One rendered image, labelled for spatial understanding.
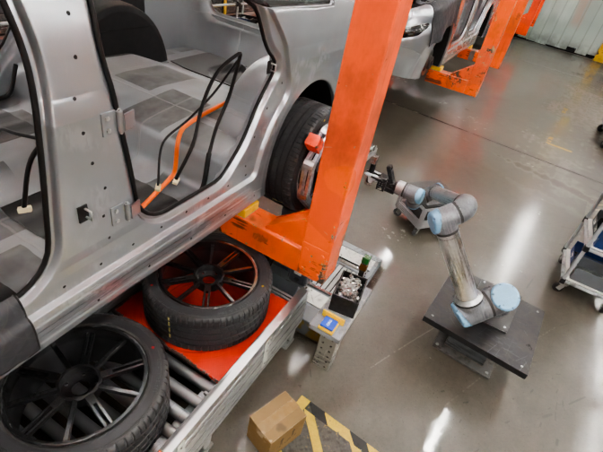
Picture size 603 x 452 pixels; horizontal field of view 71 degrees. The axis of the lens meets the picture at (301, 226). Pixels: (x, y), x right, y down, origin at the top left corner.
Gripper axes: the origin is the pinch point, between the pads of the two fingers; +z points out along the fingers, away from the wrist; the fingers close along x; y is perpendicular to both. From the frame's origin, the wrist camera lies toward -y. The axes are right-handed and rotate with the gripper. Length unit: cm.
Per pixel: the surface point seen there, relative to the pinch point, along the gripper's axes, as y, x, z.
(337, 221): -11, -76, -13
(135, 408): 33, -176, 12
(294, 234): 10, -74, 8
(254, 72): -48, -36, 66
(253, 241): 26, -76, 30
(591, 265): 61, 112, -164
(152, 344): 33, -152, 27
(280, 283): 66, -56, 18
